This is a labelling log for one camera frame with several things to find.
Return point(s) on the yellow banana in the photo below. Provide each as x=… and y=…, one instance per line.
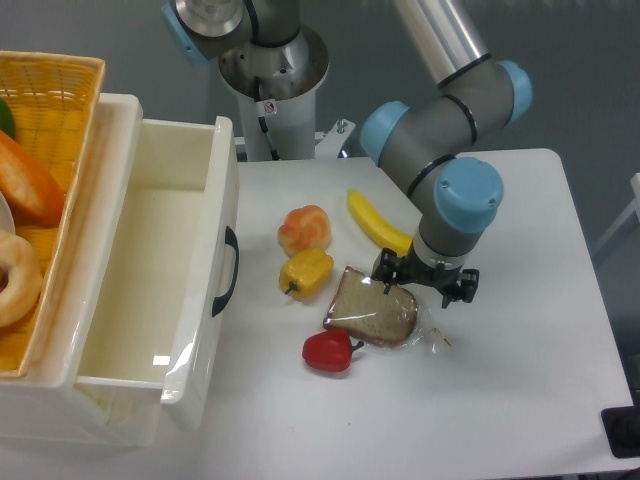
x=375, y=226

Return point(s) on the black drawer handle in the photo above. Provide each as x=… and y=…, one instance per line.
x=231, y=270

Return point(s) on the beige bagel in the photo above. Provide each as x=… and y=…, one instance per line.
x=21, y=265

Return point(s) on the green vegetable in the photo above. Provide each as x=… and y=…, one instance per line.
x=7, y=123

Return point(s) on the yellow wicker basket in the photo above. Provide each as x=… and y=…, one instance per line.
x=53, y=98

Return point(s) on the orange baguette loaf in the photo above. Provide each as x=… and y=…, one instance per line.
x=30, y=190

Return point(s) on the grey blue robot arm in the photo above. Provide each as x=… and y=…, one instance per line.
x=421, y=151

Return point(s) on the toast slice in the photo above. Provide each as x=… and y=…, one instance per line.
x=395, y=320

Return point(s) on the red bell pepper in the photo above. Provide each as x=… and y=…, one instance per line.
x=330, y=351

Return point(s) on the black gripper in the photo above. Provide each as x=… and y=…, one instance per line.
x=454, y=284

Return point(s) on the white plastic drawer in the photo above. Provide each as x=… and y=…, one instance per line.
x=152, y=340

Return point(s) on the white frame at right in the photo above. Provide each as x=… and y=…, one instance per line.
x=621, y=228

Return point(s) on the black device at edge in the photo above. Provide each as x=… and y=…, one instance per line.
x=621, y=426

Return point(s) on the yellow bell pepper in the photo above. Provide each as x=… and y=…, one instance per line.
x=305, y=274

